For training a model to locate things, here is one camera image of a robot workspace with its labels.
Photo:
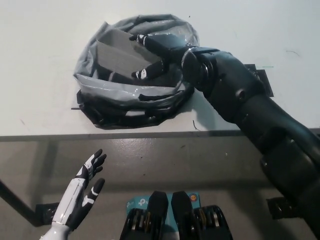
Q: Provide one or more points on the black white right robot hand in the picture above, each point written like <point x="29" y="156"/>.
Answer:
<point x="167" y="48"/>

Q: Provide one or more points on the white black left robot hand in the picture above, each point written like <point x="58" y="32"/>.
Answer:
<point x="75" y="197"/>

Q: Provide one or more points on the grey perforated rectangular basket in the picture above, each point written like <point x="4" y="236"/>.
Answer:
<point x="117" y="55"/>

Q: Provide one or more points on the grey black plastic bag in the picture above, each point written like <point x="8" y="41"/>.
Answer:
<point x="112" y="92"/>

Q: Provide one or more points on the teal router box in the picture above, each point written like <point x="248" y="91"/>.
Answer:
<point x="132" y="202"/>

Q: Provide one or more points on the black table leg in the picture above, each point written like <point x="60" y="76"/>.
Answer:
<point x="15" y="197"/>

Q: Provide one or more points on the thin dark thread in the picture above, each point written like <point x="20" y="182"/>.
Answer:
<point x="194" y="125"/>

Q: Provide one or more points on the black tape patch on table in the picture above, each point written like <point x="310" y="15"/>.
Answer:
<point x="265" y="77"/>

